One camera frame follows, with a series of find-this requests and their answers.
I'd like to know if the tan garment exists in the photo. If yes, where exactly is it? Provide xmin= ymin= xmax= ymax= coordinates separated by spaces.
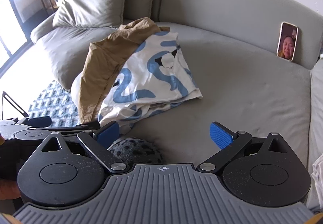
xmin=79 ymin=17 xmax=170 ymax=124

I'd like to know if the grey sofa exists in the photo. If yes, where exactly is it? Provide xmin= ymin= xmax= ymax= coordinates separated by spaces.
xmin=30 ymin=0 xmax=323 ymax=214

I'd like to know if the white blue-printed garment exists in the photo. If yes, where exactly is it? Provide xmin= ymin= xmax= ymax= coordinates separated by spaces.
xmin=97 ymin=30 xmax=203 ymax=135

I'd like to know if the dark spotted cloth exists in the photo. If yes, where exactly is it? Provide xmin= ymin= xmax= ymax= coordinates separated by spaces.
xmin=108 ymin=138 xmax=164 ymax=164

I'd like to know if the off-white pillow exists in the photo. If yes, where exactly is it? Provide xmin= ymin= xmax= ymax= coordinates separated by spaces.
xmin=308 ymin=59 xmax=323 ymax=161

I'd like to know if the blue patterned rug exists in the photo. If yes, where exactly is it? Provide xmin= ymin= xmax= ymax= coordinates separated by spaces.
xmin=27 ymin=80 xmax=82 ymax=125

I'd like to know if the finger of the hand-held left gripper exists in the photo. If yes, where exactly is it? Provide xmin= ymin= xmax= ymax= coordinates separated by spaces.
xmin=2 ymin=91 xmax=52 ymax=127
xmin=33 ymin=121 xmax=101 ymax=137

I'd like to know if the smartphone in white case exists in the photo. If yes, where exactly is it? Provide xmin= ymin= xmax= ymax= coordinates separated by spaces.
xmin=277 ymin=22 xmax=299 ymax=62

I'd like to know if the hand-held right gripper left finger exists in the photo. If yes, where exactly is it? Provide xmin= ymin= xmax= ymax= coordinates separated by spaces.
xmin=40 ymin=122 xmax=127 ymax=173

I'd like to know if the person's left hand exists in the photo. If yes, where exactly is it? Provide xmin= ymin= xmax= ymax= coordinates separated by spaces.
xmin=0 ymin=179 xmax=21 ymax=201

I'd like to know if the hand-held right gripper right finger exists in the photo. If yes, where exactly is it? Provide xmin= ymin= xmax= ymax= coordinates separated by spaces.
xmin=197 ymin=121 xmax=282 ymax=173

